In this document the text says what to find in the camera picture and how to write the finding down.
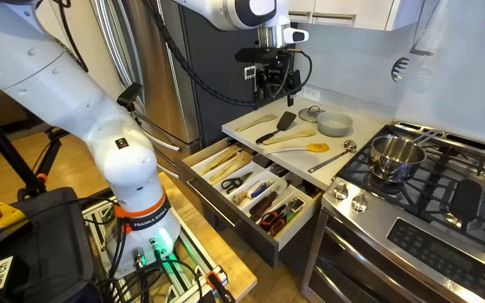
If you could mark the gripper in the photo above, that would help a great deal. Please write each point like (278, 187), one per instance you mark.
(275, 72)

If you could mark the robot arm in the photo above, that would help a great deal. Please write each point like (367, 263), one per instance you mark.
(57, 92)

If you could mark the grey bowl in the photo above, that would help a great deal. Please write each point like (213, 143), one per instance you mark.
(334, 126)

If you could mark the black scissors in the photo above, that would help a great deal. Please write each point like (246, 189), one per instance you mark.
(235, 182)

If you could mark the drawer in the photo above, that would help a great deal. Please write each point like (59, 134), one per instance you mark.
(242, 227)

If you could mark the small white timer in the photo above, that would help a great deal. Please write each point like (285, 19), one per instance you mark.
(249, 72)

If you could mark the black spatula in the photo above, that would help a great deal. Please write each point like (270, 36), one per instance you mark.
(285, 120)

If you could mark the slotted wooden spatula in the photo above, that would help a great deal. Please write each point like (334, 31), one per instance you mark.
(259, 121)

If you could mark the glass lid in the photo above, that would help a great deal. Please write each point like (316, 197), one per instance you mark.
(307, 114)

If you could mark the plain wooden spatula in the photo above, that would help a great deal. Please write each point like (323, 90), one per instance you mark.
(293, 136)

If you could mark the stainless steel refrigerator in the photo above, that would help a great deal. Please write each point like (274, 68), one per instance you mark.
(209, 54)

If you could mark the yellow spatula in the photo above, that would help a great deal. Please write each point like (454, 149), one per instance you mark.
(317, 147)

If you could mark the heap of black utensils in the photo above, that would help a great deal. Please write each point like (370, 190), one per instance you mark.
(276, 169)

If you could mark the heap of wooden utensils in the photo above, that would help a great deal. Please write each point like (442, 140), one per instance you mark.
(230, 162)

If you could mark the metal ladle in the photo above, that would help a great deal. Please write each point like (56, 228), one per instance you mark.
(349, 146)

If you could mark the white and blue tool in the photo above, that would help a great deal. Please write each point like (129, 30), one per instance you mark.
(259, 189)

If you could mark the black pasta server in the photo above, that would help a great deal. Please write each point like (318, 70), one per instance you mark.
(400, 69)

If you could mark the stove knob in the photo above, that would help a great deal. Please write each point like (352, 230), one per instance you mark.
(359, 203)
(340, 192)

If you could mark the stainless steel pot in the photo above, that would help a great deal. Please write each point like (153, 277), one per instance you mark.
(394, 162)

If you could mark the burner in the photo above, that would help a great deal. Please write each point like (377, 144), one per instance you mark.
(383, 185)

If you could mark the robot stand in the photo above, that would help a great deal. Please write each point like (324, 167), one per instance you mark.
(219, 252)

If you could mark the stove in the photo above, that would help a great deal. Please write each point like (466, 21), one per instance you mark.
(415, 235)

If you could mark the orange clamp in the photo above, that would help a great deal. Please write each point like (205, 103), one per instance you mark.
(219, 286)

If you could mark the black bag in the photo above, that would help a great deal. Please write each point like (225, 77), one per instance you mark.
(44, 248)

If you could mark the wall socket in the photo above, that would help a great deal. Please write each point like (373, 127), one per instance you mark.
(311, 94)

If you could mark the white wall cabinets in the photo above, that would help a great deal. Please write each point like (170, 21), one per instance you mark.
(352, 12)

